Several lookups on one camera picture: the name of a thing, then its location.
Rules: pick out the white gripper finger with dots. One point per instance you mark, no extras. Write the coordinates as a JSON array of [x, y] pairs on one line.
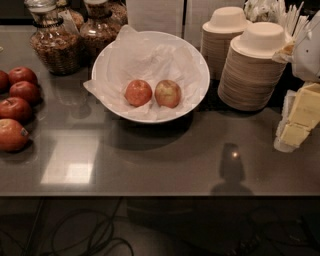
[[287, 106]]

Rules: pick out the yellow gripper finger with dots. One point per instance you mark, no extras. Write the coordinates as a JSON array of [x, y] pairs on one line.
[[303, 116]]

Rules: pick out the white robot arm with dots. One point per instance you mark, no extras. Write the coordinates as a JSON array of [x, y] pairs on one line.
[[304, 53]]

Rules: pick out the white ceramic bowl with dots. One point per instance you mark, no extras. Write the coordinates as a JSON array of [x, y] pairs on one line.
[[151, 110]]

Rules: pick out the red apple in row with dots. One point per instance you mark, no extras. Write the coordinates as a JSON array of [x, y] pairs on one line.
[[15, 108], [27, 91]]

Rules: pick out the red apple with sticker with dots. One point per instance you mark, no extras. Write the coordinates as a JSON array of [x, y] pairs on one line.
[[13, 136]]

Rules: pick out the red apple top of row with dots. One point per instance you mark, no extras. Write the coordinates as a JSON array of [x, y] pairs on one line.
[[22, 73]]

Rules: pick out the red apple far left edge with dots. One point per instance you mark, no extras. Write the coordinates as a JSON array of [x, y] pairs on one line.
[[4, 81]]

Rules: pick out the front stack of paper bowls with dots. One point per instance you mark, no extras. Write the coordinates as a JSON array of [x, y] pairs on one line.
[[250, 74]]

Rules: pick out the stack of paper bowls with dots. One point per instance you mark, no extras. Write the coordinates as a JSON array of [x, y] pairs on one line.
[[225, 24], [250, 74]]

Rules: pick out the white straws bundle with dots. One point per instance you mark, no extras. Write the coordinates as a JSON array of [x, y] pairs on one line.
[[275, 11]]

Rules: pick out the black power strip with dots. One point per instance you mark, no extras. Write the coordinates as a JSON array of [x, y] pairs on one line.
[[246, 247]]

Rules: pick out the rear stack of paper bowls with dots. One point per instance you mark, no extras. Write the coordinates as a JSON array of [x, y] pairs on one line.
[[225, 24]]

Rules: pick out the white paper liner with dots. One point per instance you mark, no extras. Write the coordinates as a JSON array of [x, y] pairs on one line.
[[146, 60]]

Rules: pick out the back right glass jar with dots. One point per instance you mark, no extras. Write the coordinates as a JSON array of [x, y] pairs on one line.
[[119, 11]]

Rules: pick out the glass granola jar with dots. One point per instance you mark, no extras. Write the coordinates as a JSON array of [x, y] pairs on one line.
[[56, 47], [100, 29]]

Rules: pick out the front glass granola jar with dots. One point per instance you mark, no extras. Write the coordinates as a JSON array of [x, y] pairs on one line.
[[56, 47]]

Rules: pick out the back left glass jar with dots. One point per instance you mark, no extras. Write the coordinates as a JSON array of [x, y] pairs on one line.
[[68, 14]]

